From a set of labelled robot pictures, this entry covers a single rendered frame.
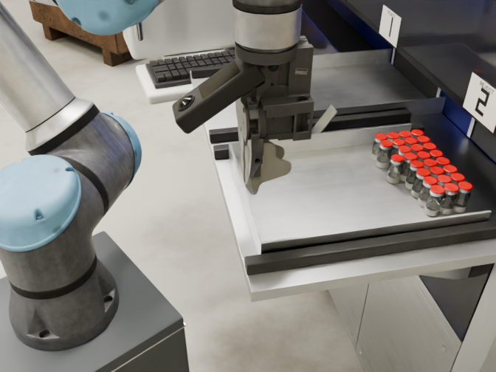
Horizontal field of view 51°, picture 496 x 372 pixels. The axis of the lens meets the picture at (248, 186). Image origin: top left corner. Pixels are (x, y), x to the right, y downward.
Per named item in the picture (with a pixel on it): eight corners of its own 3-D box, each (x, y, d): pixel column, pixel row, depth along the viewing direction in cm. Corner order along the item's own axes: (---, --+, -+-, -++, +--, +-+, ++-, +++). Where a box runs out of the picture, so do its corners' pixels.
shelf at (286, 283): (379, 61, 130) (380, 54, 129) (570, 250, 76) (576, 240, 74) (190, 78, 123) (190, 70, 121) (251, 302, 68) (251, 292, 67)
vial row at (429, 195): (392, 153, 93) (396, 131, 90) (441, 215, 78) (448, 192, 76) (380, 154, 92) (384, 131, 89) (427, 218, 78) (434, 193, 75)
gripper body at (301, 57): (311, 145, 63) (319, 51, 56) (242, 153, 62) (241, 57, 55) (294, 115, 69) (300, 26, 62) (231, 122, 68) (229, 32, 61)
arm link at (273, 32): (239, 17, 52) (226, -7, 58) (240, 60, 55) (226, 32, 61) (311, 12, 53) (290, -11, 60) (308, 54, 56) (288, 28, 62)
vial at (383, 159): (385, 161, 90) (390, 139, 88) (390, 167, 89) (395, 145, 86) (373, 162, 90) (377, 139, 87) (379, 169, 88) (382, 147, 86)
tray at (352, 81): (388, 62, 125) (391, 48, 123) (441, 112, 105) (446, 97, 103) (252, 74, 120) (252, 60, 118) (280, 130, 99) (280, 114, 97)
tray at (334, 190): (407, 139, 97) (410, 122, 95) (484, 229, 76) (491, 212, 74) (229, 159, 91) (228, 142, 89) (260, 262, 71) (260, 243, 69)
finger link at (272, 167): (292, 202, 69) (296, 143, 63) (249, 207, 68) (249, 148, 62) (286, 188, 71) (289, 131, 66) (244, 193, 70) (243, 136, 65)
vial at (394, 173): (395, 176, 87) (401, 153, 84) (401, 183, 85) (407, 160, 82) (384, 177, 87) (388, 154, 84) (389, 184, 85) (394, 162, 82)
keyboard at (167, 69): (280, 49, 151) (281, 40, 150) (300, 68, 141) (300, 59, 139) (145, 67, 141) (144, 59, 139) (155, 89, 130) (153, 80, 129)
